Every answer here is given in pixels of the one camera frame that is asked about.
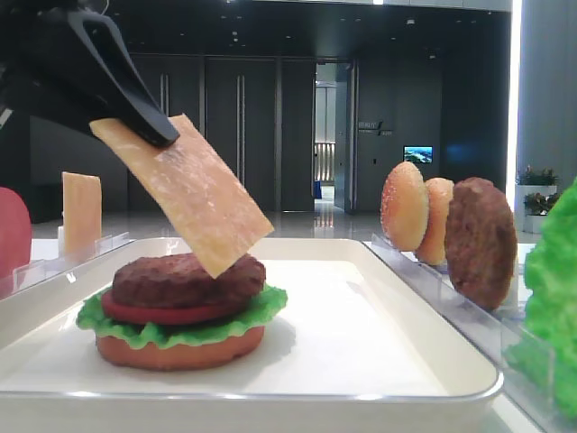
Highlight sesame top bun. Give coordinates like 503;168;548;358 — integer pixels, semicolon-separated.
380;161;428;252

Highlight standing cheese slice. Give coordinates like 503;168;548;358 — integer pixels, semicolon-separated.
61;171;102;255

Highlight bottom bun on tray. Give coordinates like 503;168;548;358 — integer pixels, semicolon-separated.
96;327;265;372

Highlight meat patty on burger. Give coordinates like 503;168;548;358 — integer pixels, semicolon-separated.
111;253;266;309

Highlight clear left holder rail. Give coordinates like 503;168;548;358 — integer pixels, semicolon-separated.
1;226;132;299

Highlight white serving tray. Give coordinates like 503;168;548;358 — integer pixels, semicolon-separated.
1;238;504;432

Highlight standing green lettuce leaf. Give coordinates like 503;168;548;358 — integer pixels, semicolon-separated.
505;184;576;421

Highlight clear patty holder rail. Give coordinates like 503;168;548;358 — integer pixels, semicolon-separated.
369;234;555;410

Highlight potted plants in planter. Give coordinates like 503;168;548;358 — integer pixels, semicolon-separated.
514;165;559;234

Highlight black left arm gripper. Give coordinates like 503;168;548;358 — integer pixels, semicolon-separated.
1;1;179;147

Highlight lettuce on burger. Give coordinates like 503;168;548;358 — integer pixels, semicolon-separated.
76;284;288;350

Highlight tomato slice on burger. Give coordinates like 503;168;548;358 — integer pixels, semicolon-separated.
101;291;249;326

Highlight standing red tomato slice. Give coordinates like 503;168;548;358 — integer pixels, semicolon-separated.
0;187;32;278

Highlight orange cheese slice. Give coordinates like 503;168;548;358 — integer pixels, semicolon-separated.
89;114;273;278

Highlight standing brown meat patty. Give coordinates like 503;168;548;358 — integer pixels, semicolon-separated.
444;177;517;310

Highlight plain bun half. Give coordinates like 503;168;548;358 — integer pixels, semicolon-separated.
415;178;453;265

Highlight wall monitor screen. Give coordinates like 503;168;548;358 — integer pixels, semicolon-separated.
403;146;433;164

